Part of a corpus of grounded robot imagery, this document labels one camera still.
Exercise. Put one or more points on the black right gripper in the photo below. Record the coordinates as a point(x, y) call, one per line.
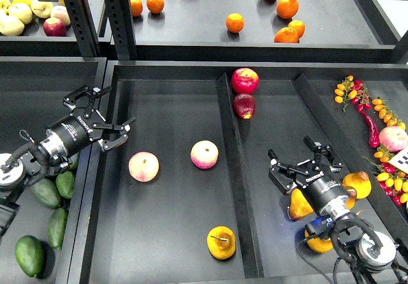
point(312, 177)

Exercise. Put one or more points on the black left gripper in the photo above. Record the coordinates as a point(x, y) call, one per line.
point(80, 128)

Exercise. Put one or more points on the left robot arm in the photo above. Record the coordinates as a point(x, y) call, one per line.
point(36, 160)

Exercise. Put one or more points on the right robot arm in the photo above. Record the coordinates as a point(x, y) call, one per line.
point(354, 240)

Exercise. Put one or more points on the yellow pear by divider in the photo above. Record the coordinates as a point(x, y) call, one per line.
point(360, 182)

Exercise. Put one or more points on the yellow pear with stem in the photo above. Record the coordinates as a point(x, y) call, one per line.
point(350, 203)

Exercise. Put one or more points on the green avocado small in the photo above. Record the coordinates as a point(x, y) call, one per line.
point(65, 183)

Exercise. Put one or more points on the yellow pear front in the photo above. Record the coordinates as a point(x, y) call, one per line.
point(320, 245)

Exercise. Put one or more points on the green avocado dark flat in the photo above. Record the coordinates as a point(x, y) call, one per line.
point(46, 193)

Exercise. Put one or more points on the pink apple left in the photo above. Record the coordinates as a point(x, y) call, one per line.
point(143, 166)

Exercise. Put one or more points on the pink apple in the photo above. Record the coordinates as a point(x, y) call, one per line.
point(143, 166)
point(204, 154)

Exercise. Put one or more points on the black left tray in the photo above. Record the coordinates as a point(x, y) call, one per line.
point(32, 90)

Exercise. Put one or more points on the red chili pepper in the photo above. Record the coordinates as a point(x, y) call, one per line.
point(373, 134)

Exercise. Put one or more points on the dark red apple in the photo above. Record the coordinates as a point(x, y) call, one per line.
point(244, 106)

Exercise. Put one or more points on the upper cherry tomato bunch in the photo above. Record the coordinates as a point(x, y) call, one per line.
point(352, 92)

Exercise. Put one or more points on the cherry tomato bunch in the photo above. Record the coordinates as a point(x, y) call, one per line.
point(352, 92)
point(392, 180)

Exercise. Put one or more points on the lower cherry tomato bunch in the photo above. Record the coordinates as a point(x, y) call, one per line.
point(392, 180)

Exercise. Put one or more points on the pink apple right tray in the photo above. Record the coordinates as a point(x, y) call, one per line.
point(394, 138)

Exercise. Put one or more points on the orange cherry tomato vine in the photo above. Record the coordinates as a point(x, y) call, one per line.
point(386, 114)

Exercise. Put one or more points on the pink apple centre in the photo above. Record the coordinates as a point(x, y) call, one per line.
point(204, 154)

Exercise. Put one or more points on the white marker tag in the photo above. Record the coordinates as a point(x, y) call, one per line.
point(400, 160)

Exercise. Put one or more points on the bright red apple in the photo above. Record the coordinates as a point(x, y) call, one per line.
point(244, 80)

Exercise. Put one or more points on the red apple on shelf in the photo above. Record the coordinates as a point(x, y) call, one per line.
point(54, 27)

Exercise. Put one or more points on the pale peach on shelf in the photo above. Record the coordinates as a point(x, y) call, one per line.
point(61, 13)

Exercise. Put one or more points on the large black divided tray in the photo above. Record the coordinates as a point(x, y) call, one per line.
point(156, 232)

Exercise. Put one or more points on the orange far left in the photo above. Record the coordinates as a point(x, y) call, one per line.
point(136, 7)

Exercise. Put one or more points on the yellow apple on shelf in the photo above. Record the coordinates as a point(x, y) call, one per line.
point(42, 9)

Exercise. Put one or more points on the pale yellow apple front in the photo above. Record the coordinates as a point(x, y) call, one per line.
point(11, 26)

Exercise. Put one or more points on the pale yellow apple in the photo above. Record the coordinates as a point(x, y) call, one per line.
point(11, 26)
point(21, 11)

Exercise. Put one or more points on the orange front right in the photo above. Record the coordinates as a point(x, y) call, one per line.
point(286, 35)

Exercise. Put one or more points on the pale yellow apple middle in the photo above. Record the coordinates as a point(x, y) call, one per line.
point(21, 11)

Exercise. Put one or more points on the yellow lemon on shelf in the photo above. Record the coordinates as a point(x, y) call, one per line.
point(27, 2)

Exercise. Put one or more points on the black upright post left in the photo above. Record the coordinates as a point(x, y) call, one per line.
point(83, 26)

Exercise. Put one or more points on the black upright post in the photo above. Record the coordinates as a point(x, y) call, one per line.
point(83, 26)
point(121, 23)

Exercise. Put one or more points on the black upright post right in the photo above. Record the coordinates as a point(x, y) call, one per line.
point(121, 23)

